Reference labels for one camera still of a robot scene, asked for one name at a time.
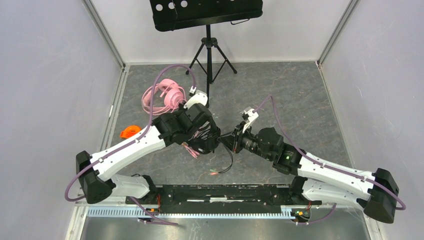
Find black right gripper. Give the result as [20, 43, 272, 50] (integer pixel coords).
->
[216, 121, 273, 162]

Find black headphone cable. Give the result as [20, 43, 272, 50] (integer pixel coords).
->
[208, 130, 239, 176]

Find black headphones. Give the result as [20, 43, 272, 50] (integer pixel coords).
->
[187, 119, 221, 155]

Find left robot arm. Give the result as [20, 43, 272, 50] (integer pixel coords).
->
[75, 103, 222, 204]

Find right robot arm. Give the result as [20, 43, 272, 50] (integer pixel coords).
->
[229, 124, 399, 224]

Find pink headphones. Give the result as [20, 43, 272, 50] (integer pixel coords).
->
[141, 78, 187, 116]

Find orange plastic piece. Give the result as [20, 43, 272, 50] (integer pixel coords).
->
[119, 125, 142, 139]

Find black music stand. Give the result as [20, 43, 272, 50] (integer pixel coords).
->
[149, 0, 264, 96]

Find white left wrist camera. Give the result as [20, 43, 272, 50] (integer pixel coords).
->
[183, 86, 209, 110]

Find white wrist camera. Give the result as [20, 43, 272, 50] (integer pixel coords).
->
[183, 86, 209, 110]
[241, 106, 259, 133]

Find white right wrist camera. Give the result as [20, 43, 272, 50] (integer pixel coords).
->
[241, 106, 259, 133]

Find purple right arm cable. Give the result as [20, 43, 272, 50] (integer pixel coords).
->
[253, 95, 407, 226]

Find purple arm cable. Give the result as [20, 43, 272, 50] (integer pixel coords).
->
[253, 95, 407, 226]
[64, 63, 198, 227]

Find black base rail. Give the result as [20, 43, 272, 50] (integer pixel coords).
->
[138, 184, 311, 214]

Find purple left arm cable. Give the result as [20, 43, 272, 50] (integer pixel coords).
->
[64, 63, 198, 227]

